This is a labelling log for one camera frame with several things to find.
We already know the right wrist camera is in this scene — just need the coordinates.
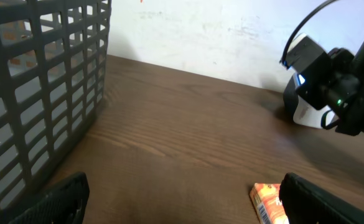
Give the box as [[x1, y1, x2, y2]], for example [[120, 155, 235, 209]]
[[282, 33, 334, 110]]

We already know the orange small snack box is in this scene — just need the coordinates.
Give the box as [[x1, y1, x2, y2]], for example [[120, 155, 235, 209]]
[[250, 183, 289, 224]]

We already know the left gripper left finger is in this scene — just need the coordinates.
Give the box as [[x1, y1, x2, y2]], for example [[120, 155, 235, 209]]
[[8, 172, 90, 224]]

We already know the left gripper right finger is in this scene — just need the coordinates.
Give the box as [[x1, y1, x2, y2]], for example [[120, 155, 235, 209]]
[[279, 172, 364, 224]]

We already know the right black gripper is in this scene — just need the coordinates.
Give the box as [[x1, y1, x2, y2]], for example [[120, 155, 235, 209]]
[[320, 41, 364, 136]]

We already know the right black cable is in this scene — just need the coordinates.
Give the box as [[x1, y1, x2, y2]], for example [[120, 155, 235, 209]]
[[279, 0, 340, 65]]

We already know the grey plastic basket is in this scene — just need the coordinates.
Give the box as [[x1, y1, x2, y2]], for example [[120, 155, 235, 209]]
[[0, 0, 111, 211]]

